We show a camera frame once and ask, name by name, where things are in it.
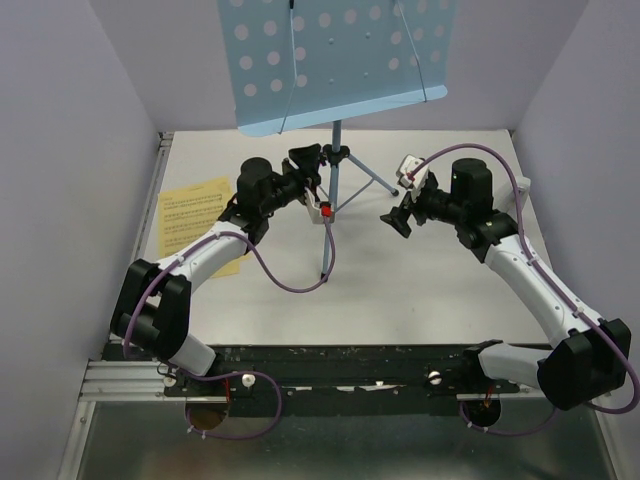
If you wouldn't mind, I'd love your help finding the aluminium frame rail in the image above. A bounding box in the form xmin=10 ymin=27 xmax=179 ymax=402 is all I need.
xmin=54 ymin=130 xmax=175 ymax=480

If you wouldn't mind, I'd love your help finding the yellow sheet music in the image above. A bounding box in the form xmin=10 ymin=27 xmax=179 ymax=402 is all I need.
xmin=157 ymin=177 xmax=233 ymax=260

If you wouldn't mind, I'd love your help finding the light blue music stand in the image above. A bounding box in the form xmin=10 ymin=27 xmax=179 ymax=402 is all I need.
xmin=215 ymin=0 xmax=461 ymax=281

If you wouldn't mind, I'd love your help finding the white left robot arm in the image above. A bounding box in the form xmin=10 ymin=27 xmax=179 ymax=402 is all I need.
xmin=110 ymin=144 xmax=325 ymax=395

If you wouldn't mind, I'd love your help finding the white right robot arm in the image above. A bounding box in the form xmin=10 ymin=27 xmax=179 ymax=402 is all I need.
xmin=381 ymin=155 xmax=631 ymax=410

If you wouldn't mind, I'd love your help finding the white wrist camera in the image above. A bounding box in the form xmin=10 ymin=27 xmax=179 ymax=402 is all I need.
xmin=304 ymin=190 xmax=335 ymax=225
xmin=396 ymin=154 xmax=430 ymax=196

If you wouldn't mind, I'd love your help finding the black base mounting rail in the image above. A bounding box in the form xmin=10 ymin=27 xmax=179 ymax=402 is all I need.
xmin=164 ymin=342 xmax=554 ymax=419

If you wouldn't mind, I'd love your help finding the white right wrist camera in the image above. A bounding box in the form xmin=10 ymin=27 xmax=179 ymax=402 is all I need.
xmin=396 ymin=154 xmax=430 ymax=196

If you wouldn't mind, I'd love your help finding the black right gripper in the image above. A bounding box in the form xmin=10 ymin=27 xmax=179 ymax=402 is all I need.
xmin=380 ymin=177 xmax=467 ymax=238

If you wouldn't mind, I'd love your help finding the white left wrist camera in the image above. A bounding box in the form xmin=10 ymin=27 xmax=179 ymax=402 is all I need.
xmin=304 ymin=190 xmax=335 ymax=225

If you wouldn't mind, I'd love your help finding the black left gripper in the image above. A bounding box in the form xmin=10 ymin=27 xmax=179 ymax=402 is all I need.
xmin=261 ymin=143 xmax=321 ymax=217

